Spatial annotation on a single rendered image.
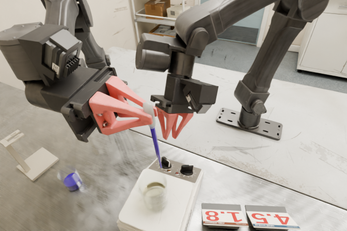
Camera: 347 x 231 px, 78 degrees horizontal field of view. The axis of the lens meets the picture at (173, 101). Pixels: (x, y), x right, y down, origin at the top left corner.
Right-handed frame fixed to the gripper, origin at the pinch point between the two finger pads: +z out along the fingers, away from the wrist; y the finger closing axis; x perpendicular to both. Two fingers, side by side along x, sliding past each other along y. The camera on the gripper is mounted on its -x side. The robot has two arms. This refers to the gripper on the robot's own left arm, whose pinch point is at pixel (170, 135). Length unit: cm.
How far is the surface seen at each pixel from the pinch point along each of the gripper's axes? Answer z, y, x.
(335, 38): -60, 222, 60
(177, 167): 8.3, 3.1, -1.2
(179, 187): 8.0, -1.7, -8.9
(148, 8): -68, 83, 198
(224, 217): 13.3, 6.9, -15.1
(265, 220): 11.9, 13.1, -20.4
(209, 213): 14.0, 5.3, -12.1
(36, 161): 16.6, -25.9, 26.2
